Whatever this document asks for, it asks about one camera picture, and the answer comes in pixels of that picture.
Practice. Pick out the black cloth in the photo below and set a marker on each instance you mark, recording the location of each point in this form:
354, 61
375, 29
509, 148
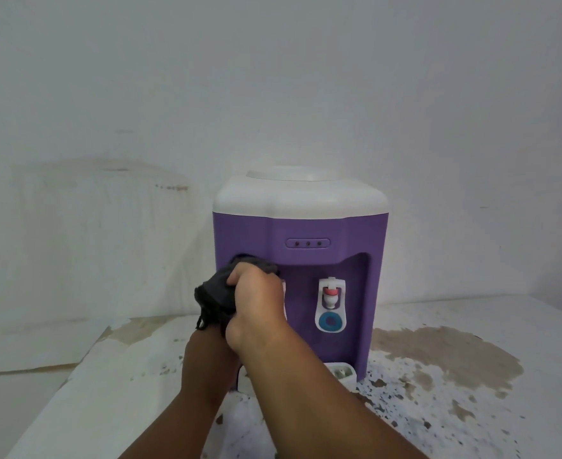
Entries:
216, 293

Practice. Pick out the white tap with red spout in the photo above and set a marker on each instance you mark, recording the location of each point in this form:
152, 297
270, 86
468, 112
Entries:
330, 301

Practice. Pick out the person's right fingers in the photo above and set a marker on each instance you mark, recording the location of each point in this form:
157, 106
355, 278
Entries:
252, 272

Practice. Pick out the person's right hand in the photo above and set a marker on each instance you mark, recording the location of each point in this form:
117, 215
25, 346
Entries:
259, 305

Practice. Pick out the purple and white water dispenser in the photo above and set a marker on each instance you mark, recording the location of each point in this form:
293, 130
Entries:
309, 219

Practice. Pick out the person's left forearm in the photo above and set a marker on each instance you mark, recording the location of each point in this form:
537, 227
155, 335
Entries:
195, 391

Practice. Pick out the white dispenser tap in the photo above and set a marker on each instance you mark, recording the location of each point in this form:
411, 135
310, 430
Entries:
284, 301

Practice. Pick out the person's right forearm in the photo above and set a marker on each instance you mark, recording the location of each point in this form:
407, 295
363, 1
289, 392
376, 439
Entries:
309, 401

